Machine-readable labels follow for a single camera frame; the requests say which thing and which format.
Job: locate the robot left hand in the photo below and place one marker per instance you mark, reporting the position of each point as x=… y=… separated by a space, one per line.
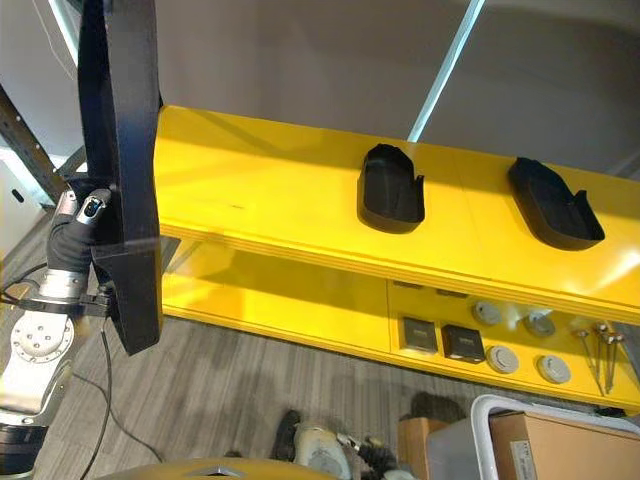
x=70 y=245

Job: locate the long black sole-shaped part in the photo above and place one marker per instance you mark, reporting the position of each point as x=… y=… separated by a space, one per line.
x=131 y=150

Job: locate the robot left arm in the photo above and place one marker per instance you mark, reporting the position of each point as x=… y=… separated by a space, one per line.
x=35 y=350

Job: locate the yellow shelf unit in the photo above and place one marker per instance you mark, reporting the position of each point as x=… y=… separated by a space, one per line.
x=280 y=180

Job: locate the small dark square box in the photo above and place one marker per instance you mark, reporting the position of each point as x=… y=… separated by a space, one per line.
x=462 y=344
x=421 y=336

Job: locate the translucent plastic box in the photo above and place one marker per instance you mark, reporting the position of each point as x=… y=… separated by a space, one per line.
x=450 y=445

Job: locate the brown cardboard box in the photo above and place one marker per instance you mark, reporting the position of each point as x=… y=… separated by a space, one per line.
x=570 y=445

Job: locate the white cabinet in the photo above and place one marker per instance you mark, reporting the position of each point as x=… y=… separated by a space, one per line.
x=15 y=220

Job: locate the grey perforated metal upright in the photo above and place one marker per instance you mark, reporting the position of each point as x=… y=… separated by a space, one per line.
x=25 y=145

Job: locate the short black sole-shaped part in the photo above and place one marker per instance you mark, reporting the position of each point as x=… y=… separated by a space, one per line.
x=390 y=195
x=555 y=210

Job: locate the small brown cardboard carton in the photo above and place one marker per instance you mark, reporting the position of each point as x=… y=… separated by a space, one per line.
x=412 y=445

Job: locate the light blue partition strip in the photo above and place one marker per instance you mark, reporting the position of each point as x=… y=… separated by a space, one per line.
x=442 y=75

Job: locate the round grey disc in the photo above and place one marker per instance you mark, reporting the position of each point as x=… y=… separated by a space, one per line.
x=540 y=324
x=487 y=313
x=554 y=370
x=502 y=359

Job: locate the long metal screw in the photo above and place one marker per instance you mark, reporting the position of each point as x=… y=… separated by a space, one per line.
x=590 y=357
x=611 y=360
x=599 y=350

